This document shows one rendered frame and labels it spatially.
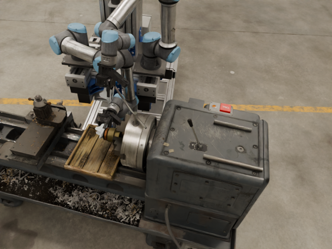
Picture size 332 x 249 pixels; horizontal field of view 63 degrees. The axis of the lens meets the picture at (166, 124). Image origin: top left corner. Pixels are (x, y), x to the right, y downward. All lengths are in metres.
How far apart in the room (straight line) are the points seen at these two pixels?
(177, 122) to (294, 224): 1.72
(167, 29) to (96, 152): 0.87
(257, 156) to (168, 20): 0.89
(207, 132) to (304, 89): 2.92
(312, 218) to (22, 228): 2.53
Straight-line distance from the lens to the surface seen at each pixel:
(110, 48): 1.34
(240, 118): 1.56
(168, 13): 1.63
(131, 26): 2.02
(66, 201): 1.99
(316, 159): 3.39
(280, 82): 4.17
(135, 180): 1.68
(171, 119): 1.46
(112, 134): 1.58
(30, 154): 1.78
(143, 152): 1.43
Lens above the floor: 2.32
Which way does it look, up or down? 48 degrees down
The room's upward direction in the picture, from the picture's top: 6 degrees clockwise
